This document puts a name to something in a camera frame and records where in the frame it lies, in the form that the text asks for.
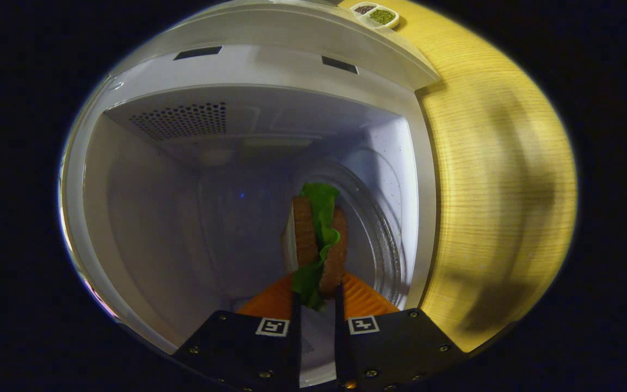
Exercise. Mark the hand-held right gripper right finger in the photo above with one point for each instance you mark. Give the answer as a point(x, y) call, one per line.
point(395, 348)

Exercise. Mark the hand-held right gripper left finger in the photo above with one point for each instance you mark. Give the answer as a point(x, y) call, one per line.
point(237, 348)

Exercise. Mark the lettuce sandwich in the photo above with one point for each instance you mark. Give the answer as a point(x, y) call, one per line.
point(313, 234)

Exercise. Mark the white microwave oven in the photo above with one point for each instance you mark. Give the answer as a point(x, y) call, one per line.
point(155, 218)

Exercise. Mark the glass microwave turntable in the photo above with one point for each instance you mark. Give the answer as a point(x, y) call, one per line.
point(381, 228)

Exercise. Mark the white divided dish of beans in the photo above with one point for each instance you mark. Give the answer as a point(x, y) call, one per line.
point(380, 15)

